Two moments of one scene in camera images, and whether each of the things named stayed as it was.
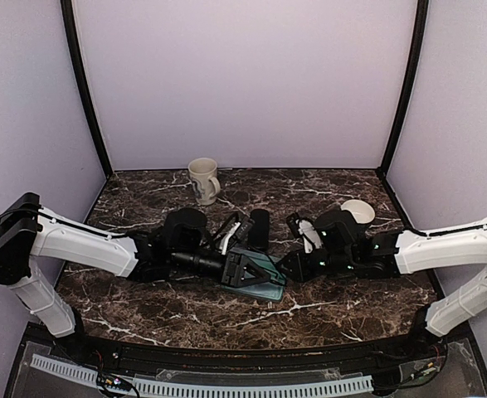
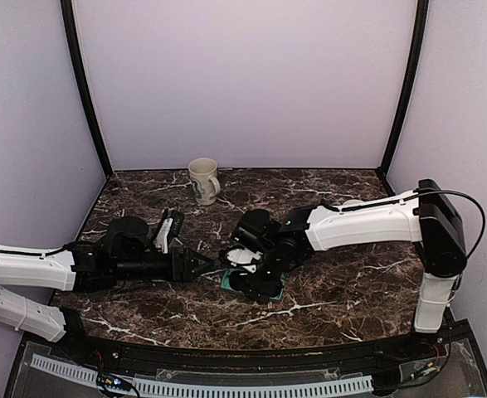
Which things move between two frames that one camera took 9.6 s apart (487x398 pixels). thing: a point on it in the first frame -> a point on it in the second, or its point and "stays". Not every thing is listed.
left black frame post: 75,56 stays
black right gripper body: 310,272 -> 255,287
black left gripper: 233,272 -> 184,273
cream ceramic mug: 203,171 stays
